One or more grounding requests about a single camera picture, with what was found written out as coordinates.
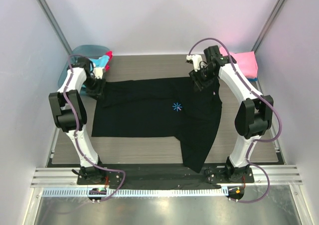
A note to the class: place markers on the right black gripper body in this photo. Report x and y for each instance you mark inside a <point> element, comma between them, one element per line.
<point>202,81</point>

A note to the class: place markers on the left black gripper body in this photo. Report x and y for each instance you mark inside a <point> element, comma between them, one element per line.
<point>94,87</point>

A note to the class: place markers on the black t shirt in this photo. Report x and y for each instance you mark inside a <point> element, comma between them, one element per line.
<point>165,107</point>

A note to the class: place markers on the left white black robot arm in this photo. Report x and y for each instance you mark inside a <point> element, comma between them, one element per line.
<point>70,116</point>

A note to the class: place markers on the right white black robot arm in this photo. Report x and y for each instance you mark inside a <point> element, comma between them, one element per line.
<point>254,116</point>

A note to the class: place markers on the light blue t shirt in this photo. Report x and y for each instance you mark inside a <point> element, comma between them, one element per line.
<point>100,62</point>

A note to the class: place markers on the teal plastic basket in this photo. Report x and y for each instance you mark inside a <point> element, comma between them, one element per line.
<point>89,51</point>

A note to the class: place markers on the red t shirt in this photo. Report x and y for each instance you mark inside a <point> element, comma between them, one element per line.
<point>108,58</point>

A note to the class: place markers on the pink folded t shirt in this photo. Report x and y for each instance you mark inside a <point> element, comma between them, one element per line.
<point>247,63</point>

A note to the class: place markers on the blue folded t shirt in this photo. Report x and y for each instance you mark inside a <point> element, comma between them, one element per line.
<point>252,79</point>

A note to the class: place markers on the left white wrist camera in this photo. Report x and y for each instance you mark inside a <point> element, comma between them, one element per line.
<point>98,72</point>

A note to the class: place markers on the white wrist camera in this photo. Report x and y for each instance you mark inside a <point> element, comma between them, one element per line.
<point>98,72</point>
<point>196,61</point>

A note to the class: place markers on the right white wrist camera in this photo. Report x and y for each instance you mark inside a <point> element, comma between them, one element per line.
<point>196,61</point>

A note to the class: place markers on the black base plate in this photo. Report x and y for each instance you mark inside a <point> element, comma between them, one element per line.
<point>161,177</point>

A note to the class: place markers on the aluminium rail beam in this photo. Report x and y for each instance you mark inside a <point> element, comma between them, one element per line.
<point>63,177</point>

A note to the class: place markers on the left aluminium corner post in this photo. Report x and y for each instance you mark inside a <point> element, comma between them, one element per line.
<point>53,22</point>

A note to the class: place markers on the aluminium corner post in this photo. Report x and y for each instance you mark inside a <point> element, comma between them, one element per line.
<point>269,23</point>
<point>53,22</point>

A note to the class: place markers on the white slotted cable duct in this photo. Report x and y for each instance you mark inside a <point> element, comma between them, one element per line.
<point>123,193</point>

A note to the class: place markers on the right aluminium corner post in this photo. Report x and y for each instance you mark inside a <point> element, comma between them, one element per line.
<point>269,23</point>

